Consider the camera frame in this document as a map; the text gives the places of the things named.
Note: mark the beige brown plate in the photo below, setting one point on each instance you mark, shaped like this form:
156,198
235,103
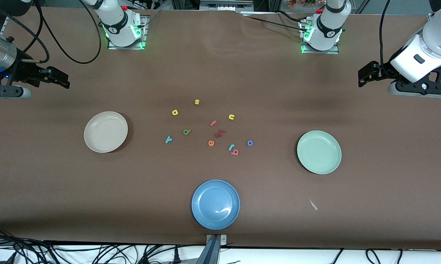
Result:
106,132

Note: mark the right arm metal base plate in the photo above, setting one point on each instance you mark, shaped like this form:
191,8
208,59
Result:
125,47

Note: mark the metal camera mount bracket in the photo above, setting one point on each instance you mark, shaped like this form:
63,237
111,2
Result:
216,240

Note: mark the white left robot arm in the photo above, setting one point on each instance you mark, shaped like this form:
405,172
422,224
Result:
328,25

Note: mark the blue plate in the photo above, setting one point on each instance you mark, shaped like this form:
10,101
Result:
215,204

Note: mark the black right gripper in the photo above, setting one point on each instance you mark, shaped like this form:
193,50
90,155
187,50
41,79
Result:
21,70

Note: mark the light green plate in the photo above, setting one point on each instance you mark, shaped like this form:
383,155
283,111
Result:
319,152

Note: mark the teal letter y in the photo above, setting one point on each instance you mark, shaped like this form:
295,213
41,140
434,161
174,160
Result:
168,139

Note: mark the orange brown background object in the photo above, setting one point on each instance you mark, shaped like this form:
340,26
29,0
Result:
301,3

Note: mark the pink letter b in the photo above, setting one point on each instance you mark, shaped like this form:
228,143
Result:
235,151

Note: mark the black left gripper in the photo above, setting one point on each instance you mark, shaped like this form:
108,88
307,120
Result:
383,70

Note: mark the small white paper scrap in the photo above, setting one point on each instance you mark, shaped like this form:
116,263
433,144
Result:
313,204

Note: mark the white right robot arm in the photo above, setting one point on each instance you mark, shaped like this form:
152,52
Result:
119,25

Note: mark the black power plug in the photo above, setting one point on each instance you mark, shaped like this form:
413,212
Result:
176,257

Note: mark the brown table cover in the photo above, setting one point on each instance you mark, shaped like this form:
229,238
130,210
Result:
59,183

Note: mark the green letter p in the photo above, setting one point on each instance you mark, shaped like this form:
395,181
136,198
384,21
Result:
186,132

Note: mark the grey metal frame piece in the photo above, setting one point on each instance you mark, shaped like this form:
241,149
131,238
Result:
225,4

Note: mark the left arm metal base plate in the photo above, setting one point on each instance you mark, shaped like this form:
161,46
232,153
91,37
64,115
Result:
319,52

